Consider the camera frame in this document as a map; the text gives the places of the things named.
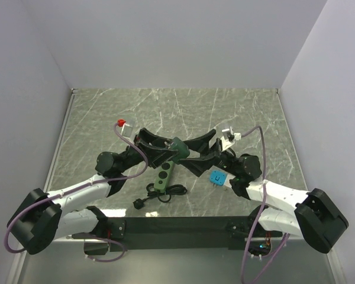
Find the aluminium frame rail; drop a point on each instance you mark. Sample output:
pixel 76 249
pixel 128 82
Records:
pixel 50 174

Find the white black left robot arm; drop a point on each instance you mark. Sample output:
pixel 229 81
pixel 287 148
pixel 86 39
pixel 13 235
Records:
pixel 43 217

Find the dark green cube adapter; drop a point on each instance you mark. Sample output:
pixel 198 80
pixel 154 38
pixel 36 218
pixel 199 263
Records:
pixel 182 149

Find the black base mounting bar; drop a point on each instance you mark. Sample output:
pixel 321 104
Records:
pixel 138 233

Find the green power strip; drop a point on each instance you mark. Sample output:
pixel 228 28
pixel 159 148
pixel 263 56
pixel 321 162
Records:
pixel 164 174

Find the white plug adapter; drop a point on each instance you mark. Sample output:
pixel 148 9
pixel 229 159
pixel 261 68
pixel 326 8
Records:
pixel 228 179

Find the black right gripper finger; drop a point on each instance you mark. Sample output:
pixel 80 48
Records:
pixel 200 144
pixel 199 165

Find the blue plug adapter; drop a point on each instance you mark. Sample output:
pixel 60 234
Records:
pixel 217 177

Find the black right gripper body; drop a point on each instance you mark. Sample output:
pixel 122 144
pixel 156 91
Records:
pixel 228 163

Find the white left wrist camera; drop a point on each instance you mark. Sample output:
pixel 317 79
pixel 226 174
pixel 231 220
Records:
pixel 126 128

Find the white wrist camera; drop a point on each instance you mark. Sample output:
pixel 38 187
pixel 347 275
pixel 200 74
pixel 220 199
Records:
pixel 126 128
pixel 229 138

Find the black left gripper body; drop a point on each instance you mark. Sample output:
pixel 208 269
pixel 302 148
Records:
pixel 131 157

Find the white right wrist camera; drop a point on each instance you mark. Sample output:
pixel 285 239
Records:
pixel 229 138

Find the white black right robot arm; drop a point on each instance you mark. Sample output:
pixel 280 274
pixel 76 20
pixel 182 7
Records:
pixel 311 215

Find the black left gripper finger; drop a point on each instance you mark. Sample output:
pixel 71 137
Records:
pixel 153 139
pixel 156 156

